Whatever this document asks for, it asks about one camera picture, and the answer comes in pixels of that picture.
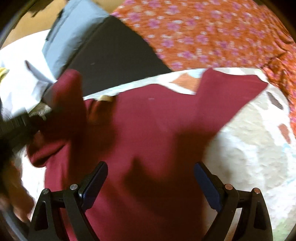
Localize grey pillow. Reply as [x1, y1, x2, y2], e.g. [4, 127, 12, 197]
[42, 1, 109, 79]

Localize orange floral fabric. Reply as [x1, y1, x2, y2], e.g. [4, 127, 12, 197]
[113, 0, 295, 128]

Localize black cushion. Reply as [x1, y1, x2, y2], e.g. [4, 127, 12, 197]
[68, 16, 171, 96]

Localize dark red small shirt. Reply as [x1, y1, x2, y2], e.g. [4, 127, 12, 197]
[27, 69, 267, 240]

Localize quilted heart pattern blanket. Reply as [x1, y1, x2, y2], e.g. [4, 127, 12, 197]
[16, 68, 295, 240]

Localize white paper bag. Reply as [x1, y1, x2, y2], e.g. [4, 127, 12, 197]
[1, 30, 56, 120]

